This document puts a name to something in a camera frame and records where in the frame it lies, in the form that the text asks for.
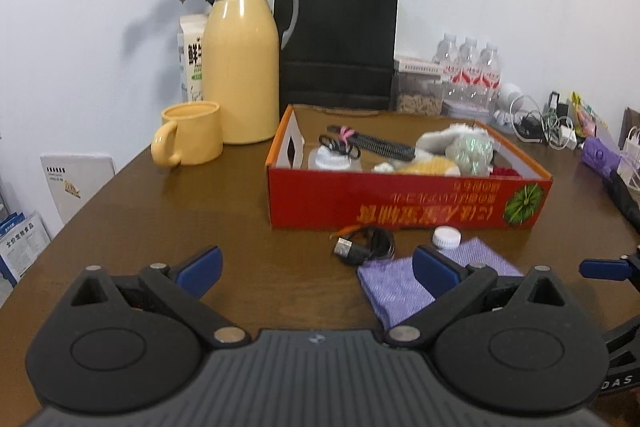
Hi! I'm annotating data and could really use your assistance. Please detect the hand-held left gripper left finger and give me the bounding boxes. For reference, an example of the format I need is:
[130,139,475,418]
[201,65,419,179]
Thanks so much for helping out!
[71,246,250,349]

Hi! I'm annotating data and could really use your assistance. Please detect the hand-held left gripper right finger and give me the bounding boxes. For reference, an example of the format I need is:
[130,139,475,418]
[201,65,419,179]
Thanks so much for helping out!
[385,246,568,349]

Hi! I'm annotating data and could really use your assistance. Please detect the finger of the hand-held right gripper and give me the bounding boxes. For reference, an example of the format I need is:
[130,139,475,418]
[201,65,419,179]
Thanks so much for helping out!
[579,252,640,295]

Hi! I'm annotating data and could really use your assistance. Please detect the purple cloth pouch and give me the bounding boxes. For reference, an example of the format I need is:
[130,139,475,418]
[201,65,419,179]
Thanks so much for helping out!
[357,237,523,329]

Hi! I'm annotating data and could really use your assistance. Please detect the white and yellow plush dog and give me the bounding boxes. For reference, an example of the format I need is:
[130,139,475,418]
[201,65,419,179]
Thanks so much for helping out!
[372,123,476,176]

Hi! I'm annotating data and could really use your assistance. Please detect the translucent plastic box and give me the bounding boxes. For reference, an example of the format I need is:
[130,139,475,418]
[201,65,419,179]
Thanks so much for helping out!
[314,146,365,171]

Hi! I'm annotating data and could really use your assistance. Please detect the red cardboard box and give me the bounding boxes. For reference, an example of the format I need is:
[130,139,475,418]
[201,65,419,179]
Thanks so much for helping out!
[265,104,553,232]

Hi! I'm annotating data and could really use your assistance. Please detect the black braided cable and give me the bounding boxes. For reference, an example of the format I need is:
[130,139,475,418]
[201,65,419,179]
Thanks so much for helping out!
[317,124,417,161]

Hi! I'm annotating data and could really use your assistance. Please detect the large white ridged cap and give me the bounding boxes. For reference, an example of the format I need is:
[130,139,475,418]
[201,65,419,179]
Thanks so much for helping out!
[322,149,352,168]

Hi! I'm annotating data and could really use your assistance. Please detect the small white bottle cap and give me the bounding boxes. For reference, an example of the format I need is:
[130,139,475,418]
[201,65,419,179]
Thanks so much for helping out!
[432,226,462,250]

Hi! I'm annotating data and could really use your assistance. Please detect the black folded umbrella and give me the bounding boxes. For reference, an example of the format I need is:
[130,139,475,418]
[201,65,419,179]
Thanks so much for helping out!
[602,169,640,235]

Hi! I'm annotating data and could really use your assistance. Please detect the purple glove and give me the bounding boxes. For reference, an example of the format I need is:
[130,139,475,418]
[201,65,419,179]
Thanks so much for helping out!
[580,136,626,172]

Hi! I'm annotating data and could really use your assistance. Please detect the yellow mug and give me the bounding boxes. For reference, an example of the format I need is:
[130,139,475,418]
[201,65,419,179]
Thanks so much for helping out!
[151,101,224,168]

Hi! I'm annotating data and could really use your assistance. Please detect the brown bag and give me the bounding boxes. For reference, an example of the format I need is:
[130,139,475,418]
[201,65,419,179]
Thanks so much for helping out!
[622,107,640,142]

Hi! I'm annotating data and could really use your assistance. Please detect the yellow snack packet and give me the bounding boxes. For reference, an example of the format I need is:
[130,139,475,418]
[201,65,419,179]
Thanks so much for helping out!
[570,92,608,138]

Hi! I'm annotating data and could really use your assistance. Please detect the black power adapter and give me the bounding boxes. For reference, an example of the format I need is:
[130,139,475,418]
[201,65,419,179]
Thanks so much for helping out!
[547,91,571,118]

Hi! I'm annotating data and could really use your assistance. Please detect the clear food container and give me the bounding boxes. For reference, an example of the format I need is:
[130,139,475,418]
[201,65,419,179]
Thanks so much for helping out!
[395,72,446,116]

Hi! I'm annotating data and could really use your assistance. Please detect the blue brochures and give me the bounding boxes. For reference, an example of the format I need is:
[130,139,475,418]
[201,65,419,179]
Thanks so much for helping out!
[0,212,51,283]

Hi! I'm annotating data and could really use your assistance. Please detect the yellow thermos jug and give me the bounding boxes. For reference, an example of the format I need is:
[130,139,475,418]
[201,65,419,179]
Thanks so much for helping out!
[202,0,300,145]

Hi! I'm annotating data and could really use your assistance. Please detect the flat white box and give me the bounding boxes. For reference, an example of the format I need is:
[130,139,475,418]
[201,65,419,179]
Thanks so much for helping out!
[394,55,443,78]

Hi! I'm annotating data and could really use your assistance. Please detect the clear water bottle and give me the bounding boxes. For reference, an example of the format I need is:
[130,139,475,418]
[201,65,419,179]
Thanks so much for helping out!
[432,33,460,108]
[477,41,502,108]
[457,37,481,108]

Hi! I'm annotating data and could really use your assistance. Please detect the white milk carton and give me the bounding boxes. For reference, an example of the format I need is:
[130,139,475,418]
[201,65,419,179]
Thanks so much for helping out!
[177,13,210,104]

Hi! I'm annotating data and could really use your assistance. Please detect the black paper bag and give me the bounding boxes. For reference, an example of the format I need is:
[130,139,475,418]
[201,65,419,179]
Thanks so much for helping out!
[274,0,400,112]

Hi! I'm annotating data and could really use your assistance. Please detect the black USB cable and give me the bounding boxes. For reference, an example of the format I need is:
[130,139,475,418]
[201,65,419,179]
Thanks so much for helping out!
[330,226,396,266]

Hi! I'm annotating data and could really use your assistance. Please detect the white charger with cables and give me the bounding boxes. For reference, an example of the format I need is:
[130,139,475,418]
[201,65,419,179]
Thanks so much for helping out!
[616,126,640,194]

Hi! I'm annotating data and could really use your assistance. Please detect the black cable tangle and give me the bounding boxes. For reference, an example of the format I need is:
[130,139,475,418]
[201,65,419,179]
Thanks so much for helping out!
[520,114,547,138]

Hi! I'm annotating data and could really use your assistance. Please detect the tangle of chargers and cables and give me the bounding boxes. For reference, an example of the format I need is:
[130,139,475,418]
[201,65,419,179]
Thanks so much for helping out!
[510,94,576,148]

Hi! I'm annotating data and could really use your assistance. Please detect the white round camera toy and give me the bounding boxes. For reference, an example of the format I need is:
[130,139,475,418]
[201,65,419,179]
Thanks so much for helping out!
[492,83,526,126]

